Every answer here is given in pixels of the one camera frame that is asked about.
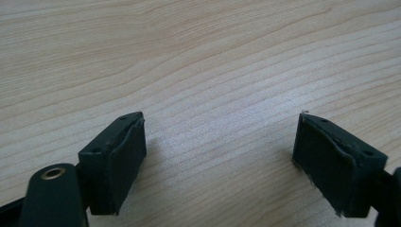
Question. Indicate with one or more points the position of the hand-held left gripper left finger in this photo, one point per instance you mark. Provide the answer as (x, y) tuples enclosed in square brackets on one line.
[(110, 164)]

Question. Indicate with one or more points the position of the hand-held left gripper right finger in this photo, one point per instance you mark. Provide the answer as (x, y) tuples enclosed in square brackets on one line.
[(334, 170)]

